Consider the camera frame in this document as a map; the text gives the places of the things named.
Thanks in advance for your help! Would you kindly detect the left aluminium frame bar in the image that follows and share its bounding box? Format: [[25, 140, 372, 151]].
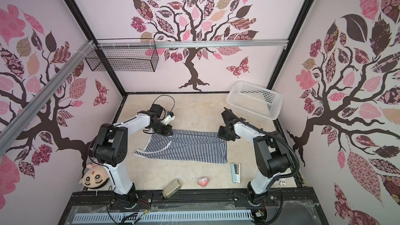
[[1, 40, 95, 155]]

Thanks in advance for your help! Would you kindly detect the plush doll head toy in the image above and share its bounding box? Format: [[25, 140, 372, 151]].
[[79, 164, 109, 189]]

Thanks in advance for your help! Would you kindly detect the small white rabbit figurine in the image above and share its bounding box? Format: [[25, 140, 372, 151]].
[[279, 178, 287, 186]]

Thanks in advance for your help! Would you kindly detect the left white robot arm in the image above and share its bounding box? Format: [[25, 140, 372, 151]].
[[92, 104, 175, 208]]

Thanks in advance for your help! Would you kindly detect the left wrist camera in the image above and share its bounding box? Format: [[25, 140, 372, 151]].
[[163, 111, 175, 125]]

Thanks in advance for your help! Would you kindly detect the white plastic laundry basket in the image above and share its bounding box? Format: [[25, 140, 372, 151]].
[[226, 81, 283, 123]]

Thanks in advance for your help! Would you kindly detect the blue white striped tank top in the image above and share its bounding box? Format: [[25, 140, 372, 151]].
[[134, 129, 228, 164]]

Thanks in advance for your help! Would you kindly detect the rear aluminium frame bar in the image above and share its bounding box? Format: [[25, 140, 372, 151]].
[[97, 39, 289, 49]]

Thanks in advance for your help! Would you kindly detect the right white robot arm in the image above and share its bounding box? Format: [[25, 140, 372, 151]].
[[218, 107, 300, 206]]

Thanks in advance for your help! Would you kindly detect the tan rectangular box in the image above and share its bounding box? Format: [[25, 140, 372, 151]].
[[161, 179, 181, 199]]

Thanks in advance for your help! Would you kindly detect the pink denture toy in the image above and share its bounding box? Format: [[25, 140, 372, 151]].
[[198, 177, 209, 187]]

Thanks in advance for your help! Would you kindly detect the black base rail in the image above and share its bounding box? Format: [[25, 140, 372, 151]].
[[68, 187, 319, 210]]

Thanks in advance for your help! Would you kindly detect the white slotted cable duct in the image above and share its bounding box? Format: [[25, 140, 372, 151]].
[[69, 210, 253, 225]]

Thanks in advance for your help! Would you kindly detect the grey white stapler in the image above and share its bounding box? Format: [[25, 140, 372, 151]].
[[231, 163, 241, 184]]

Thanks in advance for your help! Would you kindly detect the black wire mesh basket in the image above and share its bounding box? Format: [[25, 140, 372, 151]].
[[85, 37, 159, 72]]

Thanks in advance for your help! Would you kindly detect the aluminium frame bar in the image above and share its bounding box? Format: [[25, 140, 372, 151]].
[[97, 39, 289, 49], [1, 40, 95, 155]]

